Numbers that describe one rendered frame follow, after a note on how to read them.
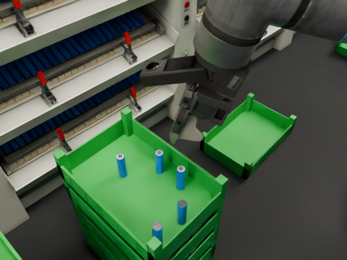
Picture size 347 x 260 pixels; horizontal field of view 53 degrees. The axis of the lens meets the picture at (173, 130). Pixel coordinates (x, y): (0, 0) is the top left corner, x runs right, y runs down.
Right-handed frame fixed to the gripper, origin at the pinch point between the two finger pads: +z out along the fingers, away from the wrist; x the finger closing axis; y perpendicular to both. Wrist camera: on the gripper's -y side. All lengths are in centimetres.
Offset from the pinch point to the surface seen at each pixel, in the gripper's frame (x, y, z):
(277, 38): 108, 35, 32
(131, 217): -12.8, -1.8, 14.8
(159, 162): -1.0, -0.1, 10.1
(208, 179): -2.7, 10.5, 7.6
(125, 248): -17.2, -0.8, 19.0
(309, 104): 70, 51, 34
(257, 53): 98, 28, 38
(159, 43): 46.0, -12.1, 14.6
